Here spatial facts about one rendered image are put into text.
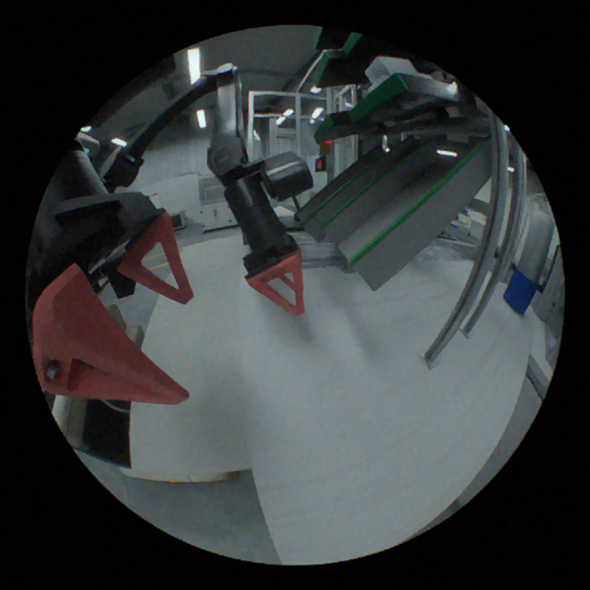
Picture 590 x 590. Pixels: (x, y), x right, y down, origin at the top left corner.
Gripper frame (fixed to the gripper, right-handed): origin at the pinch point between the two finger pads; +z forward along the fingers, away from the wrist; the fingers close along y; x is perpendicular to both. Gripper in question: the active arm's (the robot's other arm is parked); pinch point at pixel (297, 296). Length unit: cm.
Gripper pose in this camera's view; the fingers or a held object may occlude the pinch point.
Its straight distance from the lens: 27.1
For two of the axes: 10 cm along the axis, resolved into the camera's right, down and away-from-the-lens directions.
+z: 4.5, 8.5, 2.8
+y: 0.4, -3.3, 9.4
